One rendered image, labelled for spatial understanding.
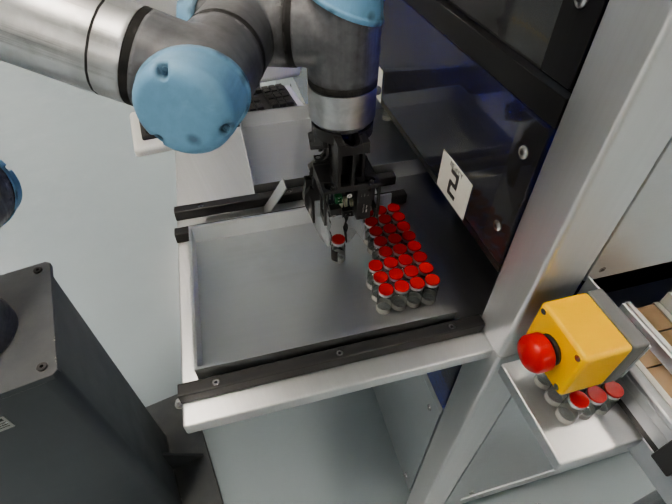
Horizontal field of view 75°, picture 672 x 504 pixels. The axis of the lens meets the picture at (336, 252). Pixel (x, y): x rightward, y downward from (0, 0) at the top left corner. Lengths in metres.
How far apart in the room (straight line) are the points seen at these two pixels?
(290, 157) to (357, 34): 0.50
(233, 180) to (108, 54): 0.53
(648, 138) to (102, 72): 0.42
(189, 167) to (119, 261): 1.22
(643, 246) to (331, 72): 0.37
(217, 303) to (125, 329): 1.21
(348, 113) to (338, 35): 0.08
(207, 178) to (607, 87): 0.68
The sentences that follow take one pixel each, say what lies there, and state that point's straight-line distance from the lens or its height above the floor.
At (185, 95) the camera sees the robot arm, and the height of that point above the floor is 1.25.
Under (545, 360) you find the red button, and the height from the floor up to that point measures 1.01.
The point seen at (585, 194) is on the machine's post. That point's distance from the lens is 0.44.
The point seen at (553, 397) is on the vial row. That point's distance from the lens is 0.60.
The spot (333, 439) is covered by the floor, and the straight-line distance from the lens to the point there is 1.49.
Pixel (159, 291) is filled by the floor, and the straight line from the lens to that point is 1.92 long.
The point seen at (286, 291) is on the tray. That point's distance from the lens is 0.66.
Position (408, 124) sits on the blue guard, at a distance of 0.76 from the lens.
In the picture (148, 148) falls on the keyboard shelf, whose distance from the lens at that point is 1.18.
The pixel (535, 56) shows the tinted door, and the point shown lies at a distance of 0.49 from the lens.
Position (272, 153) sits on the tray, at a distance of 0.93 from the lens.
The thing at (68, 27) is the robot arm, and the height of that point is 1.28.
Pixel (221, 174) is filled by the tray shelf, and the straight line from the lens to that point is 0.90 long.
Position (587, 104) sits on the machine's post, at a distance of 0.43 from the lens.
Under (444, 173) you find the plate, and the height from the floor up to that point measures 1.02.
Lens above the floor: 1.39
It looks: 46 degrees down
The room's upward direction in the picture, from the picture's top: straight up
